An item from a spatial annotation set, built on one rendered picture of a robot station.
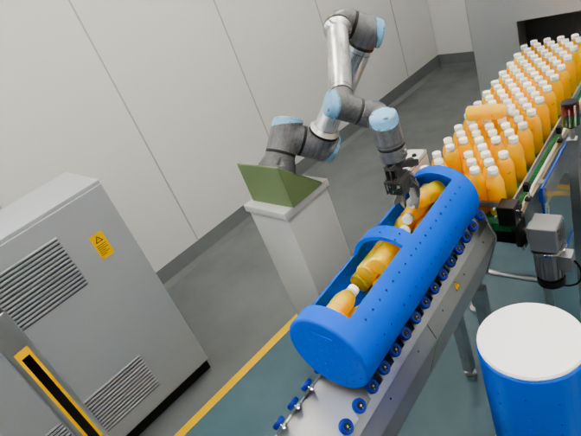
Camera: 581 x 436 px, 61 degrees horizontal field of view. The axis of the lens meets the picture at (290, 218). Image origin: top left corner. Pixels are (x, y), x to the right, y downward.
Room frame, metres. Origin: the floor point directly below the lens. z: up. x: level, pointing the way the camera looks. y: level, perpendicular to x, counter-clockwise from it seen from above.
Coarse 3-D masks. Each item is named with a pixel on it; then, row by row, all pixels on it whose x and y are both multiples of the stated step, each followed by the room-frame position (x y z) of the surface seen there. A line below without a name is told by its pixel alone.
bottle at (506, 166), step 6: (498, 162) 1.78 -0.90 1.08; (504, 162) 1.76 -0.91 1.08; (510, 162) 1.75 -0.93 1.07; (498, 168) 1.77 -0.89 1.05; (504, 168) 1.75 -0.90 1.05; (510, 168) 1.74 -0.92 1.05; (504, 174) 1.75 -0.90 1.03; (510, 174) 1.74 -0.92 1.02; (504, 180) 1.75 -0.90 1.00; (510, 180) 1.74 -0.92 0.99; (516, 180) 1.76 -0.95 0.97; (510, 186) 1.74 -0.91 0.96; (516, 186) 1.75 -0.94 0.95; (510, 192) 1.74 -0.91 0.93; (510, 198) 1.75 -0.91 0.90
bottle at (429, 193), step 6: (426, 186) 1.58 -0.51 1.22; (432, 186) 1.58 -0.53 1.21; (438, 186) 1.60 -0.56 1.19; (444, 186) 1.61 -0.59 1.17; (420, 192) 1.53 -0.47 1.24; (426, 192) 1.54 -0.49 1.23; (432, 192) 1.55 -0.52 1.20; (438, 192) 1.57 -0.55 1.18; (420, 198) 1.51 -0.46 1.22; (426, 198) 1.52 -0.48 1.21; (432, 198) 1.54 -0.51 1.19; (420, 204) 1.51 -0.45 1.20; (426, 204) 1.52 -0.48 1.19
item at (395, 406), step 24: (480, 240) 1.57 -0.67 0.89; (480, 264) 1.51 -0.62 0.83; (456, 288) 1.40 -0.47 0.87; (456, 312) 1.39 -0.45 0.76; (432, 336) 1.24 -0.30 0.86; (408, 360) 1.15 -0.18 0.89; (432, 360) 1.27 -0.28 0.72; (336, 384) 1.14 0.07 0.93; (408, 384) 1.10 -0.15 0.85; (312, 408) 1.09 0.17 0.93; (336, 408) 1.06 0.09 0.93; (384, 408) 1.03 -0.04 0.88; (408, 408) 1.16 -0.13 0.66; (288, 432) 1.05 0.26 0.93; (312, 432) 1.01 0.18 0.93; (336, 432) 0.98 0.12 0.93; (384, 432) 0.99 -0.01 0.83
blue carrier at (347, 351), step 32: (448, 192) 1.52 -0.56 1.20; (384, 224) 1.62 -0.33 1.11; (448, 224) 1.42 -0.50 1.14; (352, 256) 1.47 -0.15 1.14; (416, 256) 1.29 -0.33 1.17; (448, 256) 1.39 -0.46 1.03; (384, 288) 1.18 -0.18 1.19; (416, 288) 1.22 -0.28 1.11; (320, 320) 1.10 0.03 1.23; (352, 320) 1.09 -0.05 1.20; (384, 320) 1.10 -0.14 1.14; (320, 352) 1.13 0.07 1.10; (352, 352) 1.03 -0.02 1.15; (384, 352) 1.07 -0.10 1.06; (352, 384) 1.07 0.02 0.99
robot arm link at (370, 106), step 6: (366, 102) 1.59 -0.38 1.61; (372, 102) 1.60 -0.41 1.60; (378, 102) 1.63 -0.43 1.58; (366, 108) 1.58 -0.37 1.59; (372, 108) 1.58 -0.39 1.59; (378, 108) 1.57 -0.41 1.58; (366, 114) 1.57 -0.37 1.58; (360, 120) 1.58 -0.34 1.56; (366, 120) 1.57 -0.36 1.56; (366, 126) 1.59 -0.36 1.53
